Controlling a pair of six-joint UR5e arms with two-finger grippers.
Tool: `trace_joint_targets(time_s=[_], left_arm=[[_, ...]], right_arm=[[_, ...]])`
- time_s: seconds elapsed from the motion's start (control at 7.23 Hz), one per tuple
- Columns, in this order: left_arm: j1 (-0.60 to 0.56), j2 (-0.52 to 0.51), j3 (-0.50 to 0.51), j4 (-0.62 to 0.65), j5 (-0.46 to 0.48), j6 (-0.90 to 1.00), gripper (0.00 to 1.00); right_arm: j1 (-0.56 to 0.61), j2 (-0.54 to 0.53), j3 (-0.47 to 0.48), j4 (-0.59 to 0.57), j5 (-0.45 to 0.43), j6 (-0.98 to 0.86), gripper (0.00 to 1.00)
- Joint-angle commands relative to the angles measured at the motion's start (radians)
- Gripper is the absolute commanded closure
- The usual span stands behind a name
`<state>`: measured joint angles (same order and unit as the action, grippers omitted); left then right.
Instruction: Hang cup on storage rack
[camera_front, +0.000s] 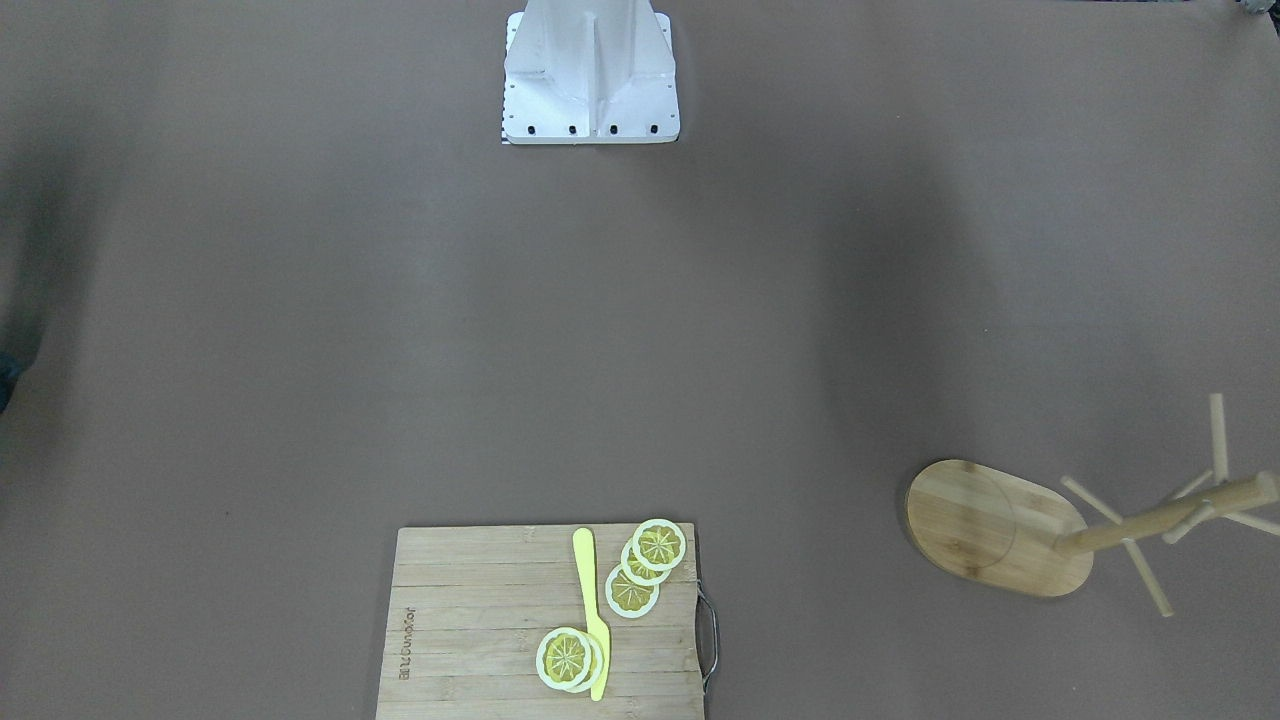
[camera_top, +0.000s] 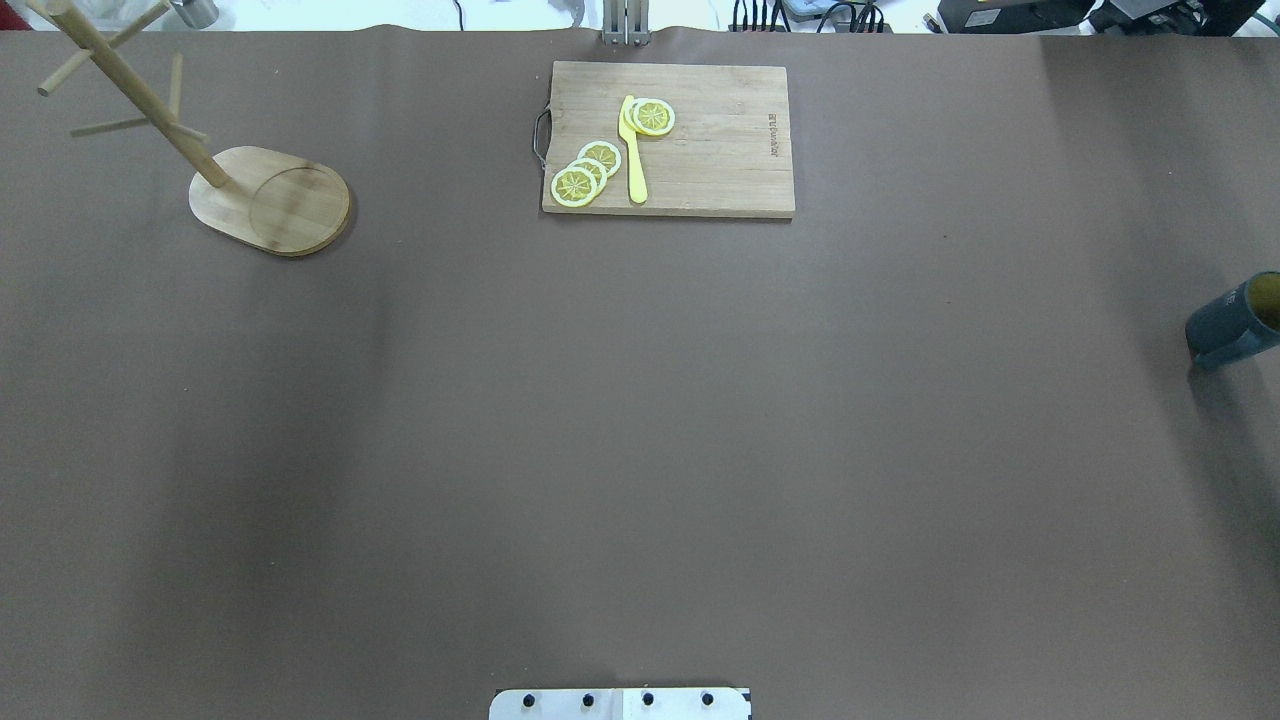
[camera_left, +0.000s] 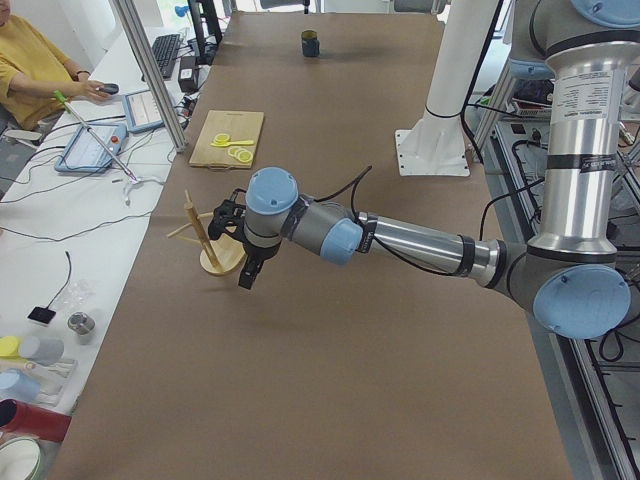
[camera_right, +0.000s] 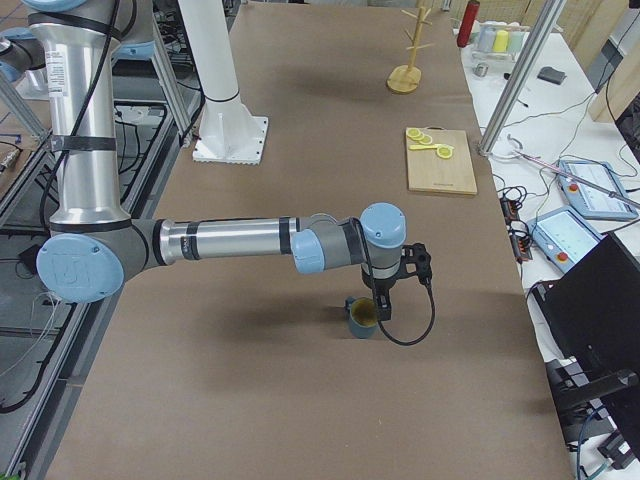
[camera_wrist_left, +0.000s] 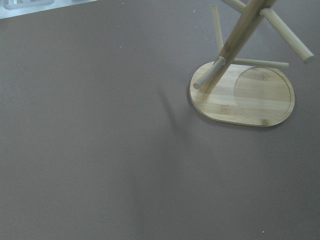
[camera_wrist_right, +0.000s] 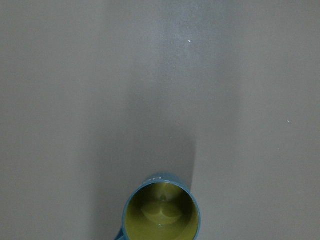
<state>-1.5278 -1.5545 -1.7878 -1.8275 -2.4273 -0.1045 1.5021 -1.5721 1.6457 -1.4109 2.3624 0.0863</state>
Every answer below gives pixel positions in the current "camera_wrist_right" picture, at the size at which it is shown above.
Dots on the blue cup with yellow inside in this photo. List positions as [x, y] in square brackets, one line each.
[161, 208]

